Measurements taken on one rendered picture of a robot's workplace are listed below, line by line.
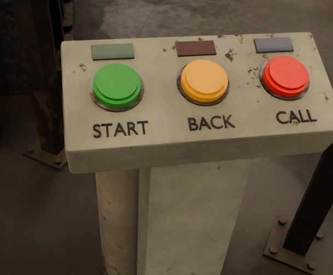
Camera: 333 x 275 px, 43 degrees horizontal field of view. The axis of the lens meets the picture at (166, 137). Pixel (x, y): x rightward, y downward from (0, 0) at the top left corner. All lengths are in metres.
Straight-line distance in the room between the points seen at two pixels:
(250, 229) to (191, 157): 0.67
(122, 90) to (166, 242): 0.20
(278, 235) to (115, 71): 0.74
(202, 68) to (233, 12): 1.52
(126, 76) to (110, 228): 0.40
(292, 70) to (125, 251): 0.47
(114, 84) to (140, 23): 1.39
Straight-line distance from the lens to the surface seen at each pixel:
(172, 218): 0.44
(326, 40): 1.81
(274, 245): 1.00
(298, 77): 0.39
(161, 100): 0.36
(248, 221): 1.04
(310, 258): 1.01
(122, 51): 0.38
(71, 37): 1.50
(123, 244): 0.73
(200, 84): 0.36
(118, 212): 0.66
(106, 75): 0.35
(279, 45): 0.42
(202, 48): 0.39
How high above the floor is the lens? 0.81
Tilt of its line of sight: 43 degrees down
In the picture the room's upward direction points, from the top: 5 degrees clockwise
